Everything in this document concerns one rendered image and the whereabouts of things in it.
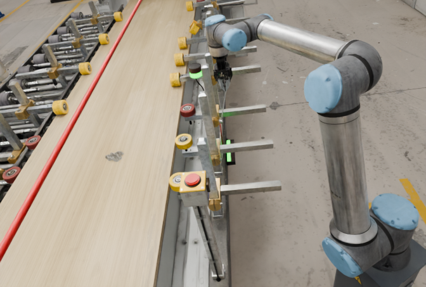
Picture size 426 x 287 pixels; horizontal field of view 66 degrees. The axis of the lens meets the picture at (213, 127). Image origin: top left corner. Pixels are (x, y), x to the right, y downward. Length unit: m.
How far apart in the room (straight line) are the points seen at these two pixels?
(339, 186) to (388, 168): 1.64
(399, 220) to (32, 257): 1.27
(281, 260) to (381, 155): 1.16
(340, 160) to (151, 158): 0.83
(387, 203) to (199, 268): 0.76
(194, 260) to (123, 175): 0.47
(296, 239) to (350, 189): 1.19
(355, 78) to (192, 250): 0.97
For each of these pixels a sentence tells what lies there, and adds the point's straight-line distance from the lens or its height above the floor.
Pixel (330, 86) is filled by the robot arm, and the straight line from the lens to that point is 0.88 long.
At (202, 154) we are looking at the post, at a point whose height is 1.08.
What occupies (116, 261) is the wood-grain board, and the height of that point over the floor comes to 0.90.
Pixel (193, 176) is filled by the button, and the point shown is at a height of 1.23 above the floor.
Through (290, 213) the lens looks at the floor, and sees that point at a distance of 2.32.
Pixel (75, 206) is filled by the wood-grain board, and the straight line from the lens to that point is 1.46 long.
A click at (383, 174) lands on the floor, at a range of 2.64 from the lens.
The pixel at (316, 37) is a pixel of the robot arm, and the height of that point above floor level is 1.39.
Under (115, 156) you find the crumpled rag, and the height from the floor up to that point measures 0.92.
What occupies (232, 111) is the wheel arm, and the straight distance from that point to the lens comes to 1.72.
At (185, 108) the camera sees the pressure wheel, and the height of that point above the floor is 0.91.
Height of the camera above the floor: 1.88
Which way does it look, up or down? 39 degrees down
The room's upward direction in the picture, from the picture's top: 11 degrees counter-clockwise
